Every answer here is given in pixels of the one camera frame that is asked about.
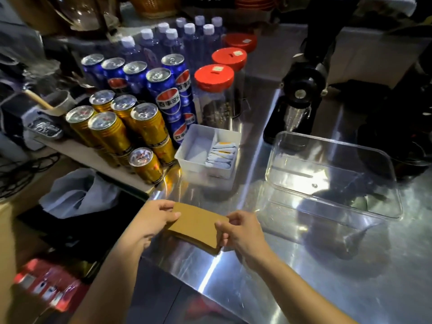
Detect person's right forearm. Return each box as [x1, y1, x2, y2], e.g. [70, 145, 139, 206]
[244, 250, 359, 324]

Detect black cables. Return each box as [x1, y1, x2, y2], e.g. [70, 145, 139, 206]
[0, 152, 61, 200]

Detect group of clear water bottles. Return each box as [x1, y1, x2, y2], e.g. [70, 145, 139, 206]
[120, 16, 227, 76]

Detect person's left hand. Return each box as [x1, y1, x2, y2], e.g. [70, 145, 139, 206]
[130, 199, 182, 249]

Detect person's right hand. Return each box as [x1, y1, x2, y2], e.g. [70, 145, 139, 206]
[215, 210, 271, 267]

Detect red printed packet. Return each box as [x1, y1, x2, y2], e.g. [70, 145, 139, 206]
[13, 259, 89, 313]

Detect clear jar with red lid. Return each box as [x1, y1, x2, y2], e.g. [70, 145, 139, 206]
[211, 47, 248, 118]
[194, 64, 235, 128]
[224, 32, 258, 54]

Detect group of gold drink cans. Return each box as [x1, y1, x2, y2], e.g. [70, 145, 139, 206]
[65, 90, 177, 185]

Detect small metal tray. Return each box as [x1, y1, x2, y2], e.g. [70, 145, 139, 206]
[26, 117, 64, 141]

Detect stack of red bowls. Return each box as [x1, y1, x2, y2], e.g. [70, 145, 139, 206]
[235, 0, 278, 11]

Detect grey-blue cloth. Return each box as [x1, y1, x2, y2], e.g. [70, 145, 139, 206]
[39, 168, 121, 220]

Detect clear plastic container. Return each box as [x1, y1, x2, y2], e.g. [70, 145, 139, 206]
[254, 131, 404, 261]

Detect stack of brown cardboard sleeves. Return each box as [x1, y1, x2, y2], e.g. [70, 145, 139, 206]
[165, 202, 230, 256]

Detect black round container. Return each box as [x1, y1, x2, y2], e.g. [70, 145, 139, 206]
[357, 123, 432, 182]

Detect wooden shelf board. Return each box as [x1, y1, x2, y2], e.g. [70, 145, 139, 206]
[34, 136, 156, 194]

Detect cup with wooden handle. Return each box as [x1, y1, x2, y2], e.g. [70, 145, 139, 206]
[23, 88, 77, 117]

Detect wicker basket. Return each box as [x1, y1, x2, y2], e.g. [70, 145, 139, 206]
[128, 0, 183, 19]

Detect row of white sachets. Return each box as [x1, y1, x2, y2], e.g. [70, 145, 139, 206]
[205, 142, 237, 170]

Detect white divided tray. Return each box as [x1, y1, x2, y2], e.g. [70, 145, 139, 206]
[174, 124, 242, 180]

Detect group of blue soda cans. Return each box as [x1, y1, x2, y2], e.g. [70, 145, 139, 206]
[81, 53, 198, 147]

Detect black coffee grinder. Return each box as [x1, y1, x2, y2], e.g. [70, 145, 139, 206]
[263, 0, 360, 146]

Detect person's left forearm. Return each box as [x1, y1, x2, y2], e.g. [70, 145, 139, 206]
[69, 229, 150, 324]

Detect clear glass pitcher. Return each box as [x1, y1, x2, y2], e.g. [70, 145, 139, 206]
[51, 0, 120, 32]

